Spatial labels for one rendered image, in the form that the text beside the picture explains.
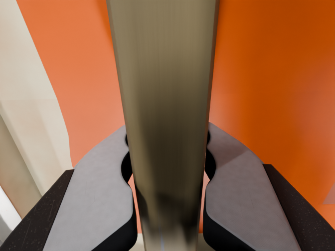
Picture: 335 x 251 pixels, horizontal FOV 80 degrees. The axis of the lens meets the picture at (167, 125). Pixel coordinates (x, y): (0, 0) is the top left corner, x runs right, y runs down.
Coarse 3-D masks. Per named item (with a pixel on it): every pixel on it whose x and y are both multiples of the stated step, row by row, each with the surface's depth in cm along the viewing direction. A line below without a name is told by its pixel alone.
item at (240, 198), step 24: (216, 144) 10; (240, 144) 10; (216, 168) 9; (240, 168) 9; (216, 192) 8; (240, 192) 8; (264, 192) 7; (216, 216) 7; (240, 216) 7; (264, 216) 7; (216, 240) 7; (240, 240) 6; (264, 240) 6; (288, 240) 6
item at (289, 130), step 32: (224, 96) 17; (256, 96) 17; (288, 96) 17; (320, 96) 17; (96, 128) 19; (224, 128) 19; (256, 128) 19; (288, 128) 19; (320, 128) 19; (288, 160) 21; (320, 160) 21; (320, 192) 24
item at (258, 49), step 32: (32, 0) 14; (64, 0) 14; (96, 0) 14; (224, 0) 14; (256, 0) 14; (288, 0) 14; (320, 0) 14; (32, 32) 15; (64, 32) 15; (96, 32) 15; (224, 32) 15; (256, 32) 15; (288, 32) 15; (320, 32) 15; (64, 64) 16; (96, 64) 16; (224, 64) 16; (256, 64) 16; (288, 64) 16; (320, 64) 16; (64, 96) 17; (96, 96) 17
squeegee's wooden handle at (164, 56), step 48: (144, 0) 5; (192, 0) 5; (144, 48) 5; (192, 48) 5; (144, 96) 6; (192, 96) 6; (144, 144) 7; (192, 144) 7; (144, 192) 8; (192, 192) 8; (144, 240) 11; (192, 240) 10
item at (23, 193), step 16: (0, 128) 18; (0, 144) 18; (0, 160) 18; (16, 160) 20; (0, 176) 18; (16, 176) 20; (0, 192) 18; (16, 192) 20; (32, 192) 22; (0, 208) 19; (16, 208) 20; (0, 224) 21; (16, 224) 21; (0, 240) 22
